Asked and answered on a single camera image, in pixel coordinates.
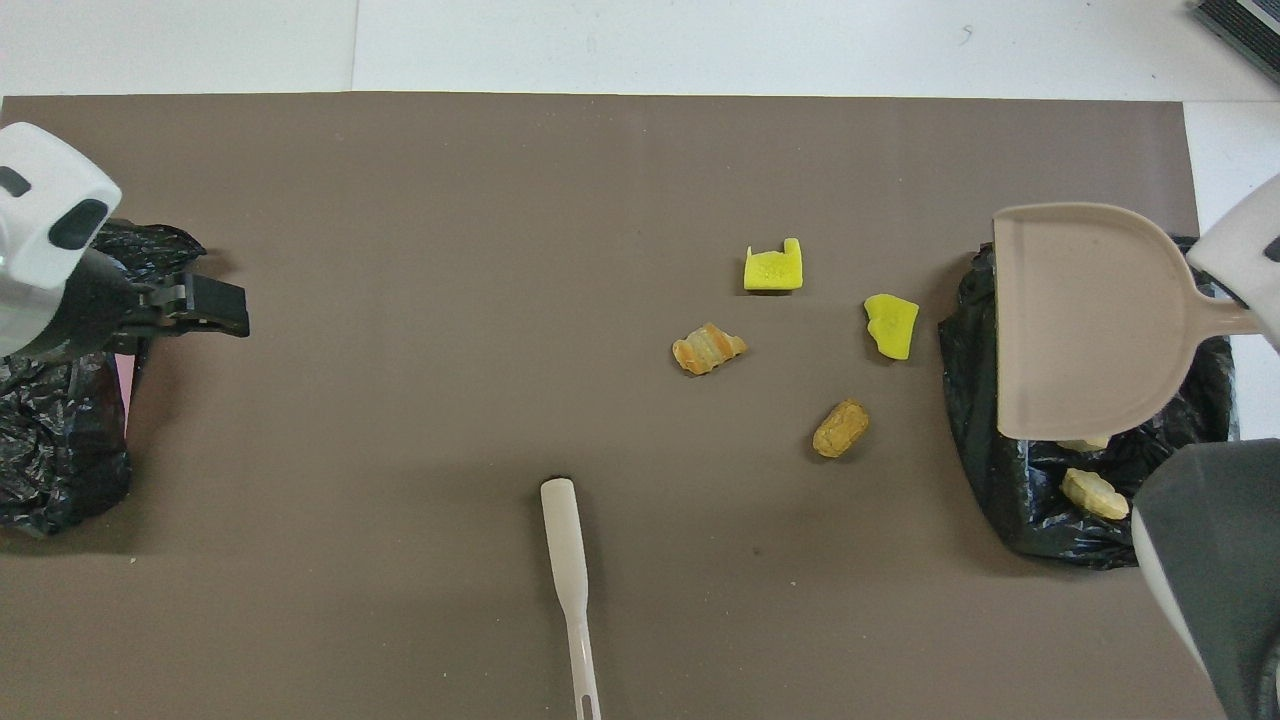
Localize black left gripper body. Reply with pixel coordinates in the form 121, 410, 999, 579
15, 248, 193, 359

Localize beige hand brush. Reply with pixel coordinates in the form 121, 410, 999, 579
540, 478, 603, 720

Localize striped bread piece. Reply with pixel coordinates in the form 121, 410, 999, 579
671, 322, 749, 377
1061, 467, 1130, 522

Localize notched yellow sponge piece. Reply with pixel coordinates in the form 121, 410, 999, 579
743, 237, 804, 293

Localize yellow sponge chunk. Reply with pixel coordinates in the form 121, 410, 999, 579
864, 293, 920, 361

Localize beige plastic dustpan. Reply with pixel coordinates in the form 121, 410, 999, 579
992, 203, 1263, 442

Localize pink plastic bin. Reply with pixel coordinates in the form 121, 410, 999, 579
112, 350, 141, 433

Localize black trash bag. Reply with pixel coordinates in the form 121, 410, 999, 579
937, 235, 1241, 571
0, 220, 208, 539

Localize brown table mat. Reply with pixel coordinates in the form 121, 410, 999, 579
0, 92, 1254, 720

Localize black ribbed panel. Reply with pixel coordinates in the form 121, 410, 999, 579
1190, 0, 1280, 86

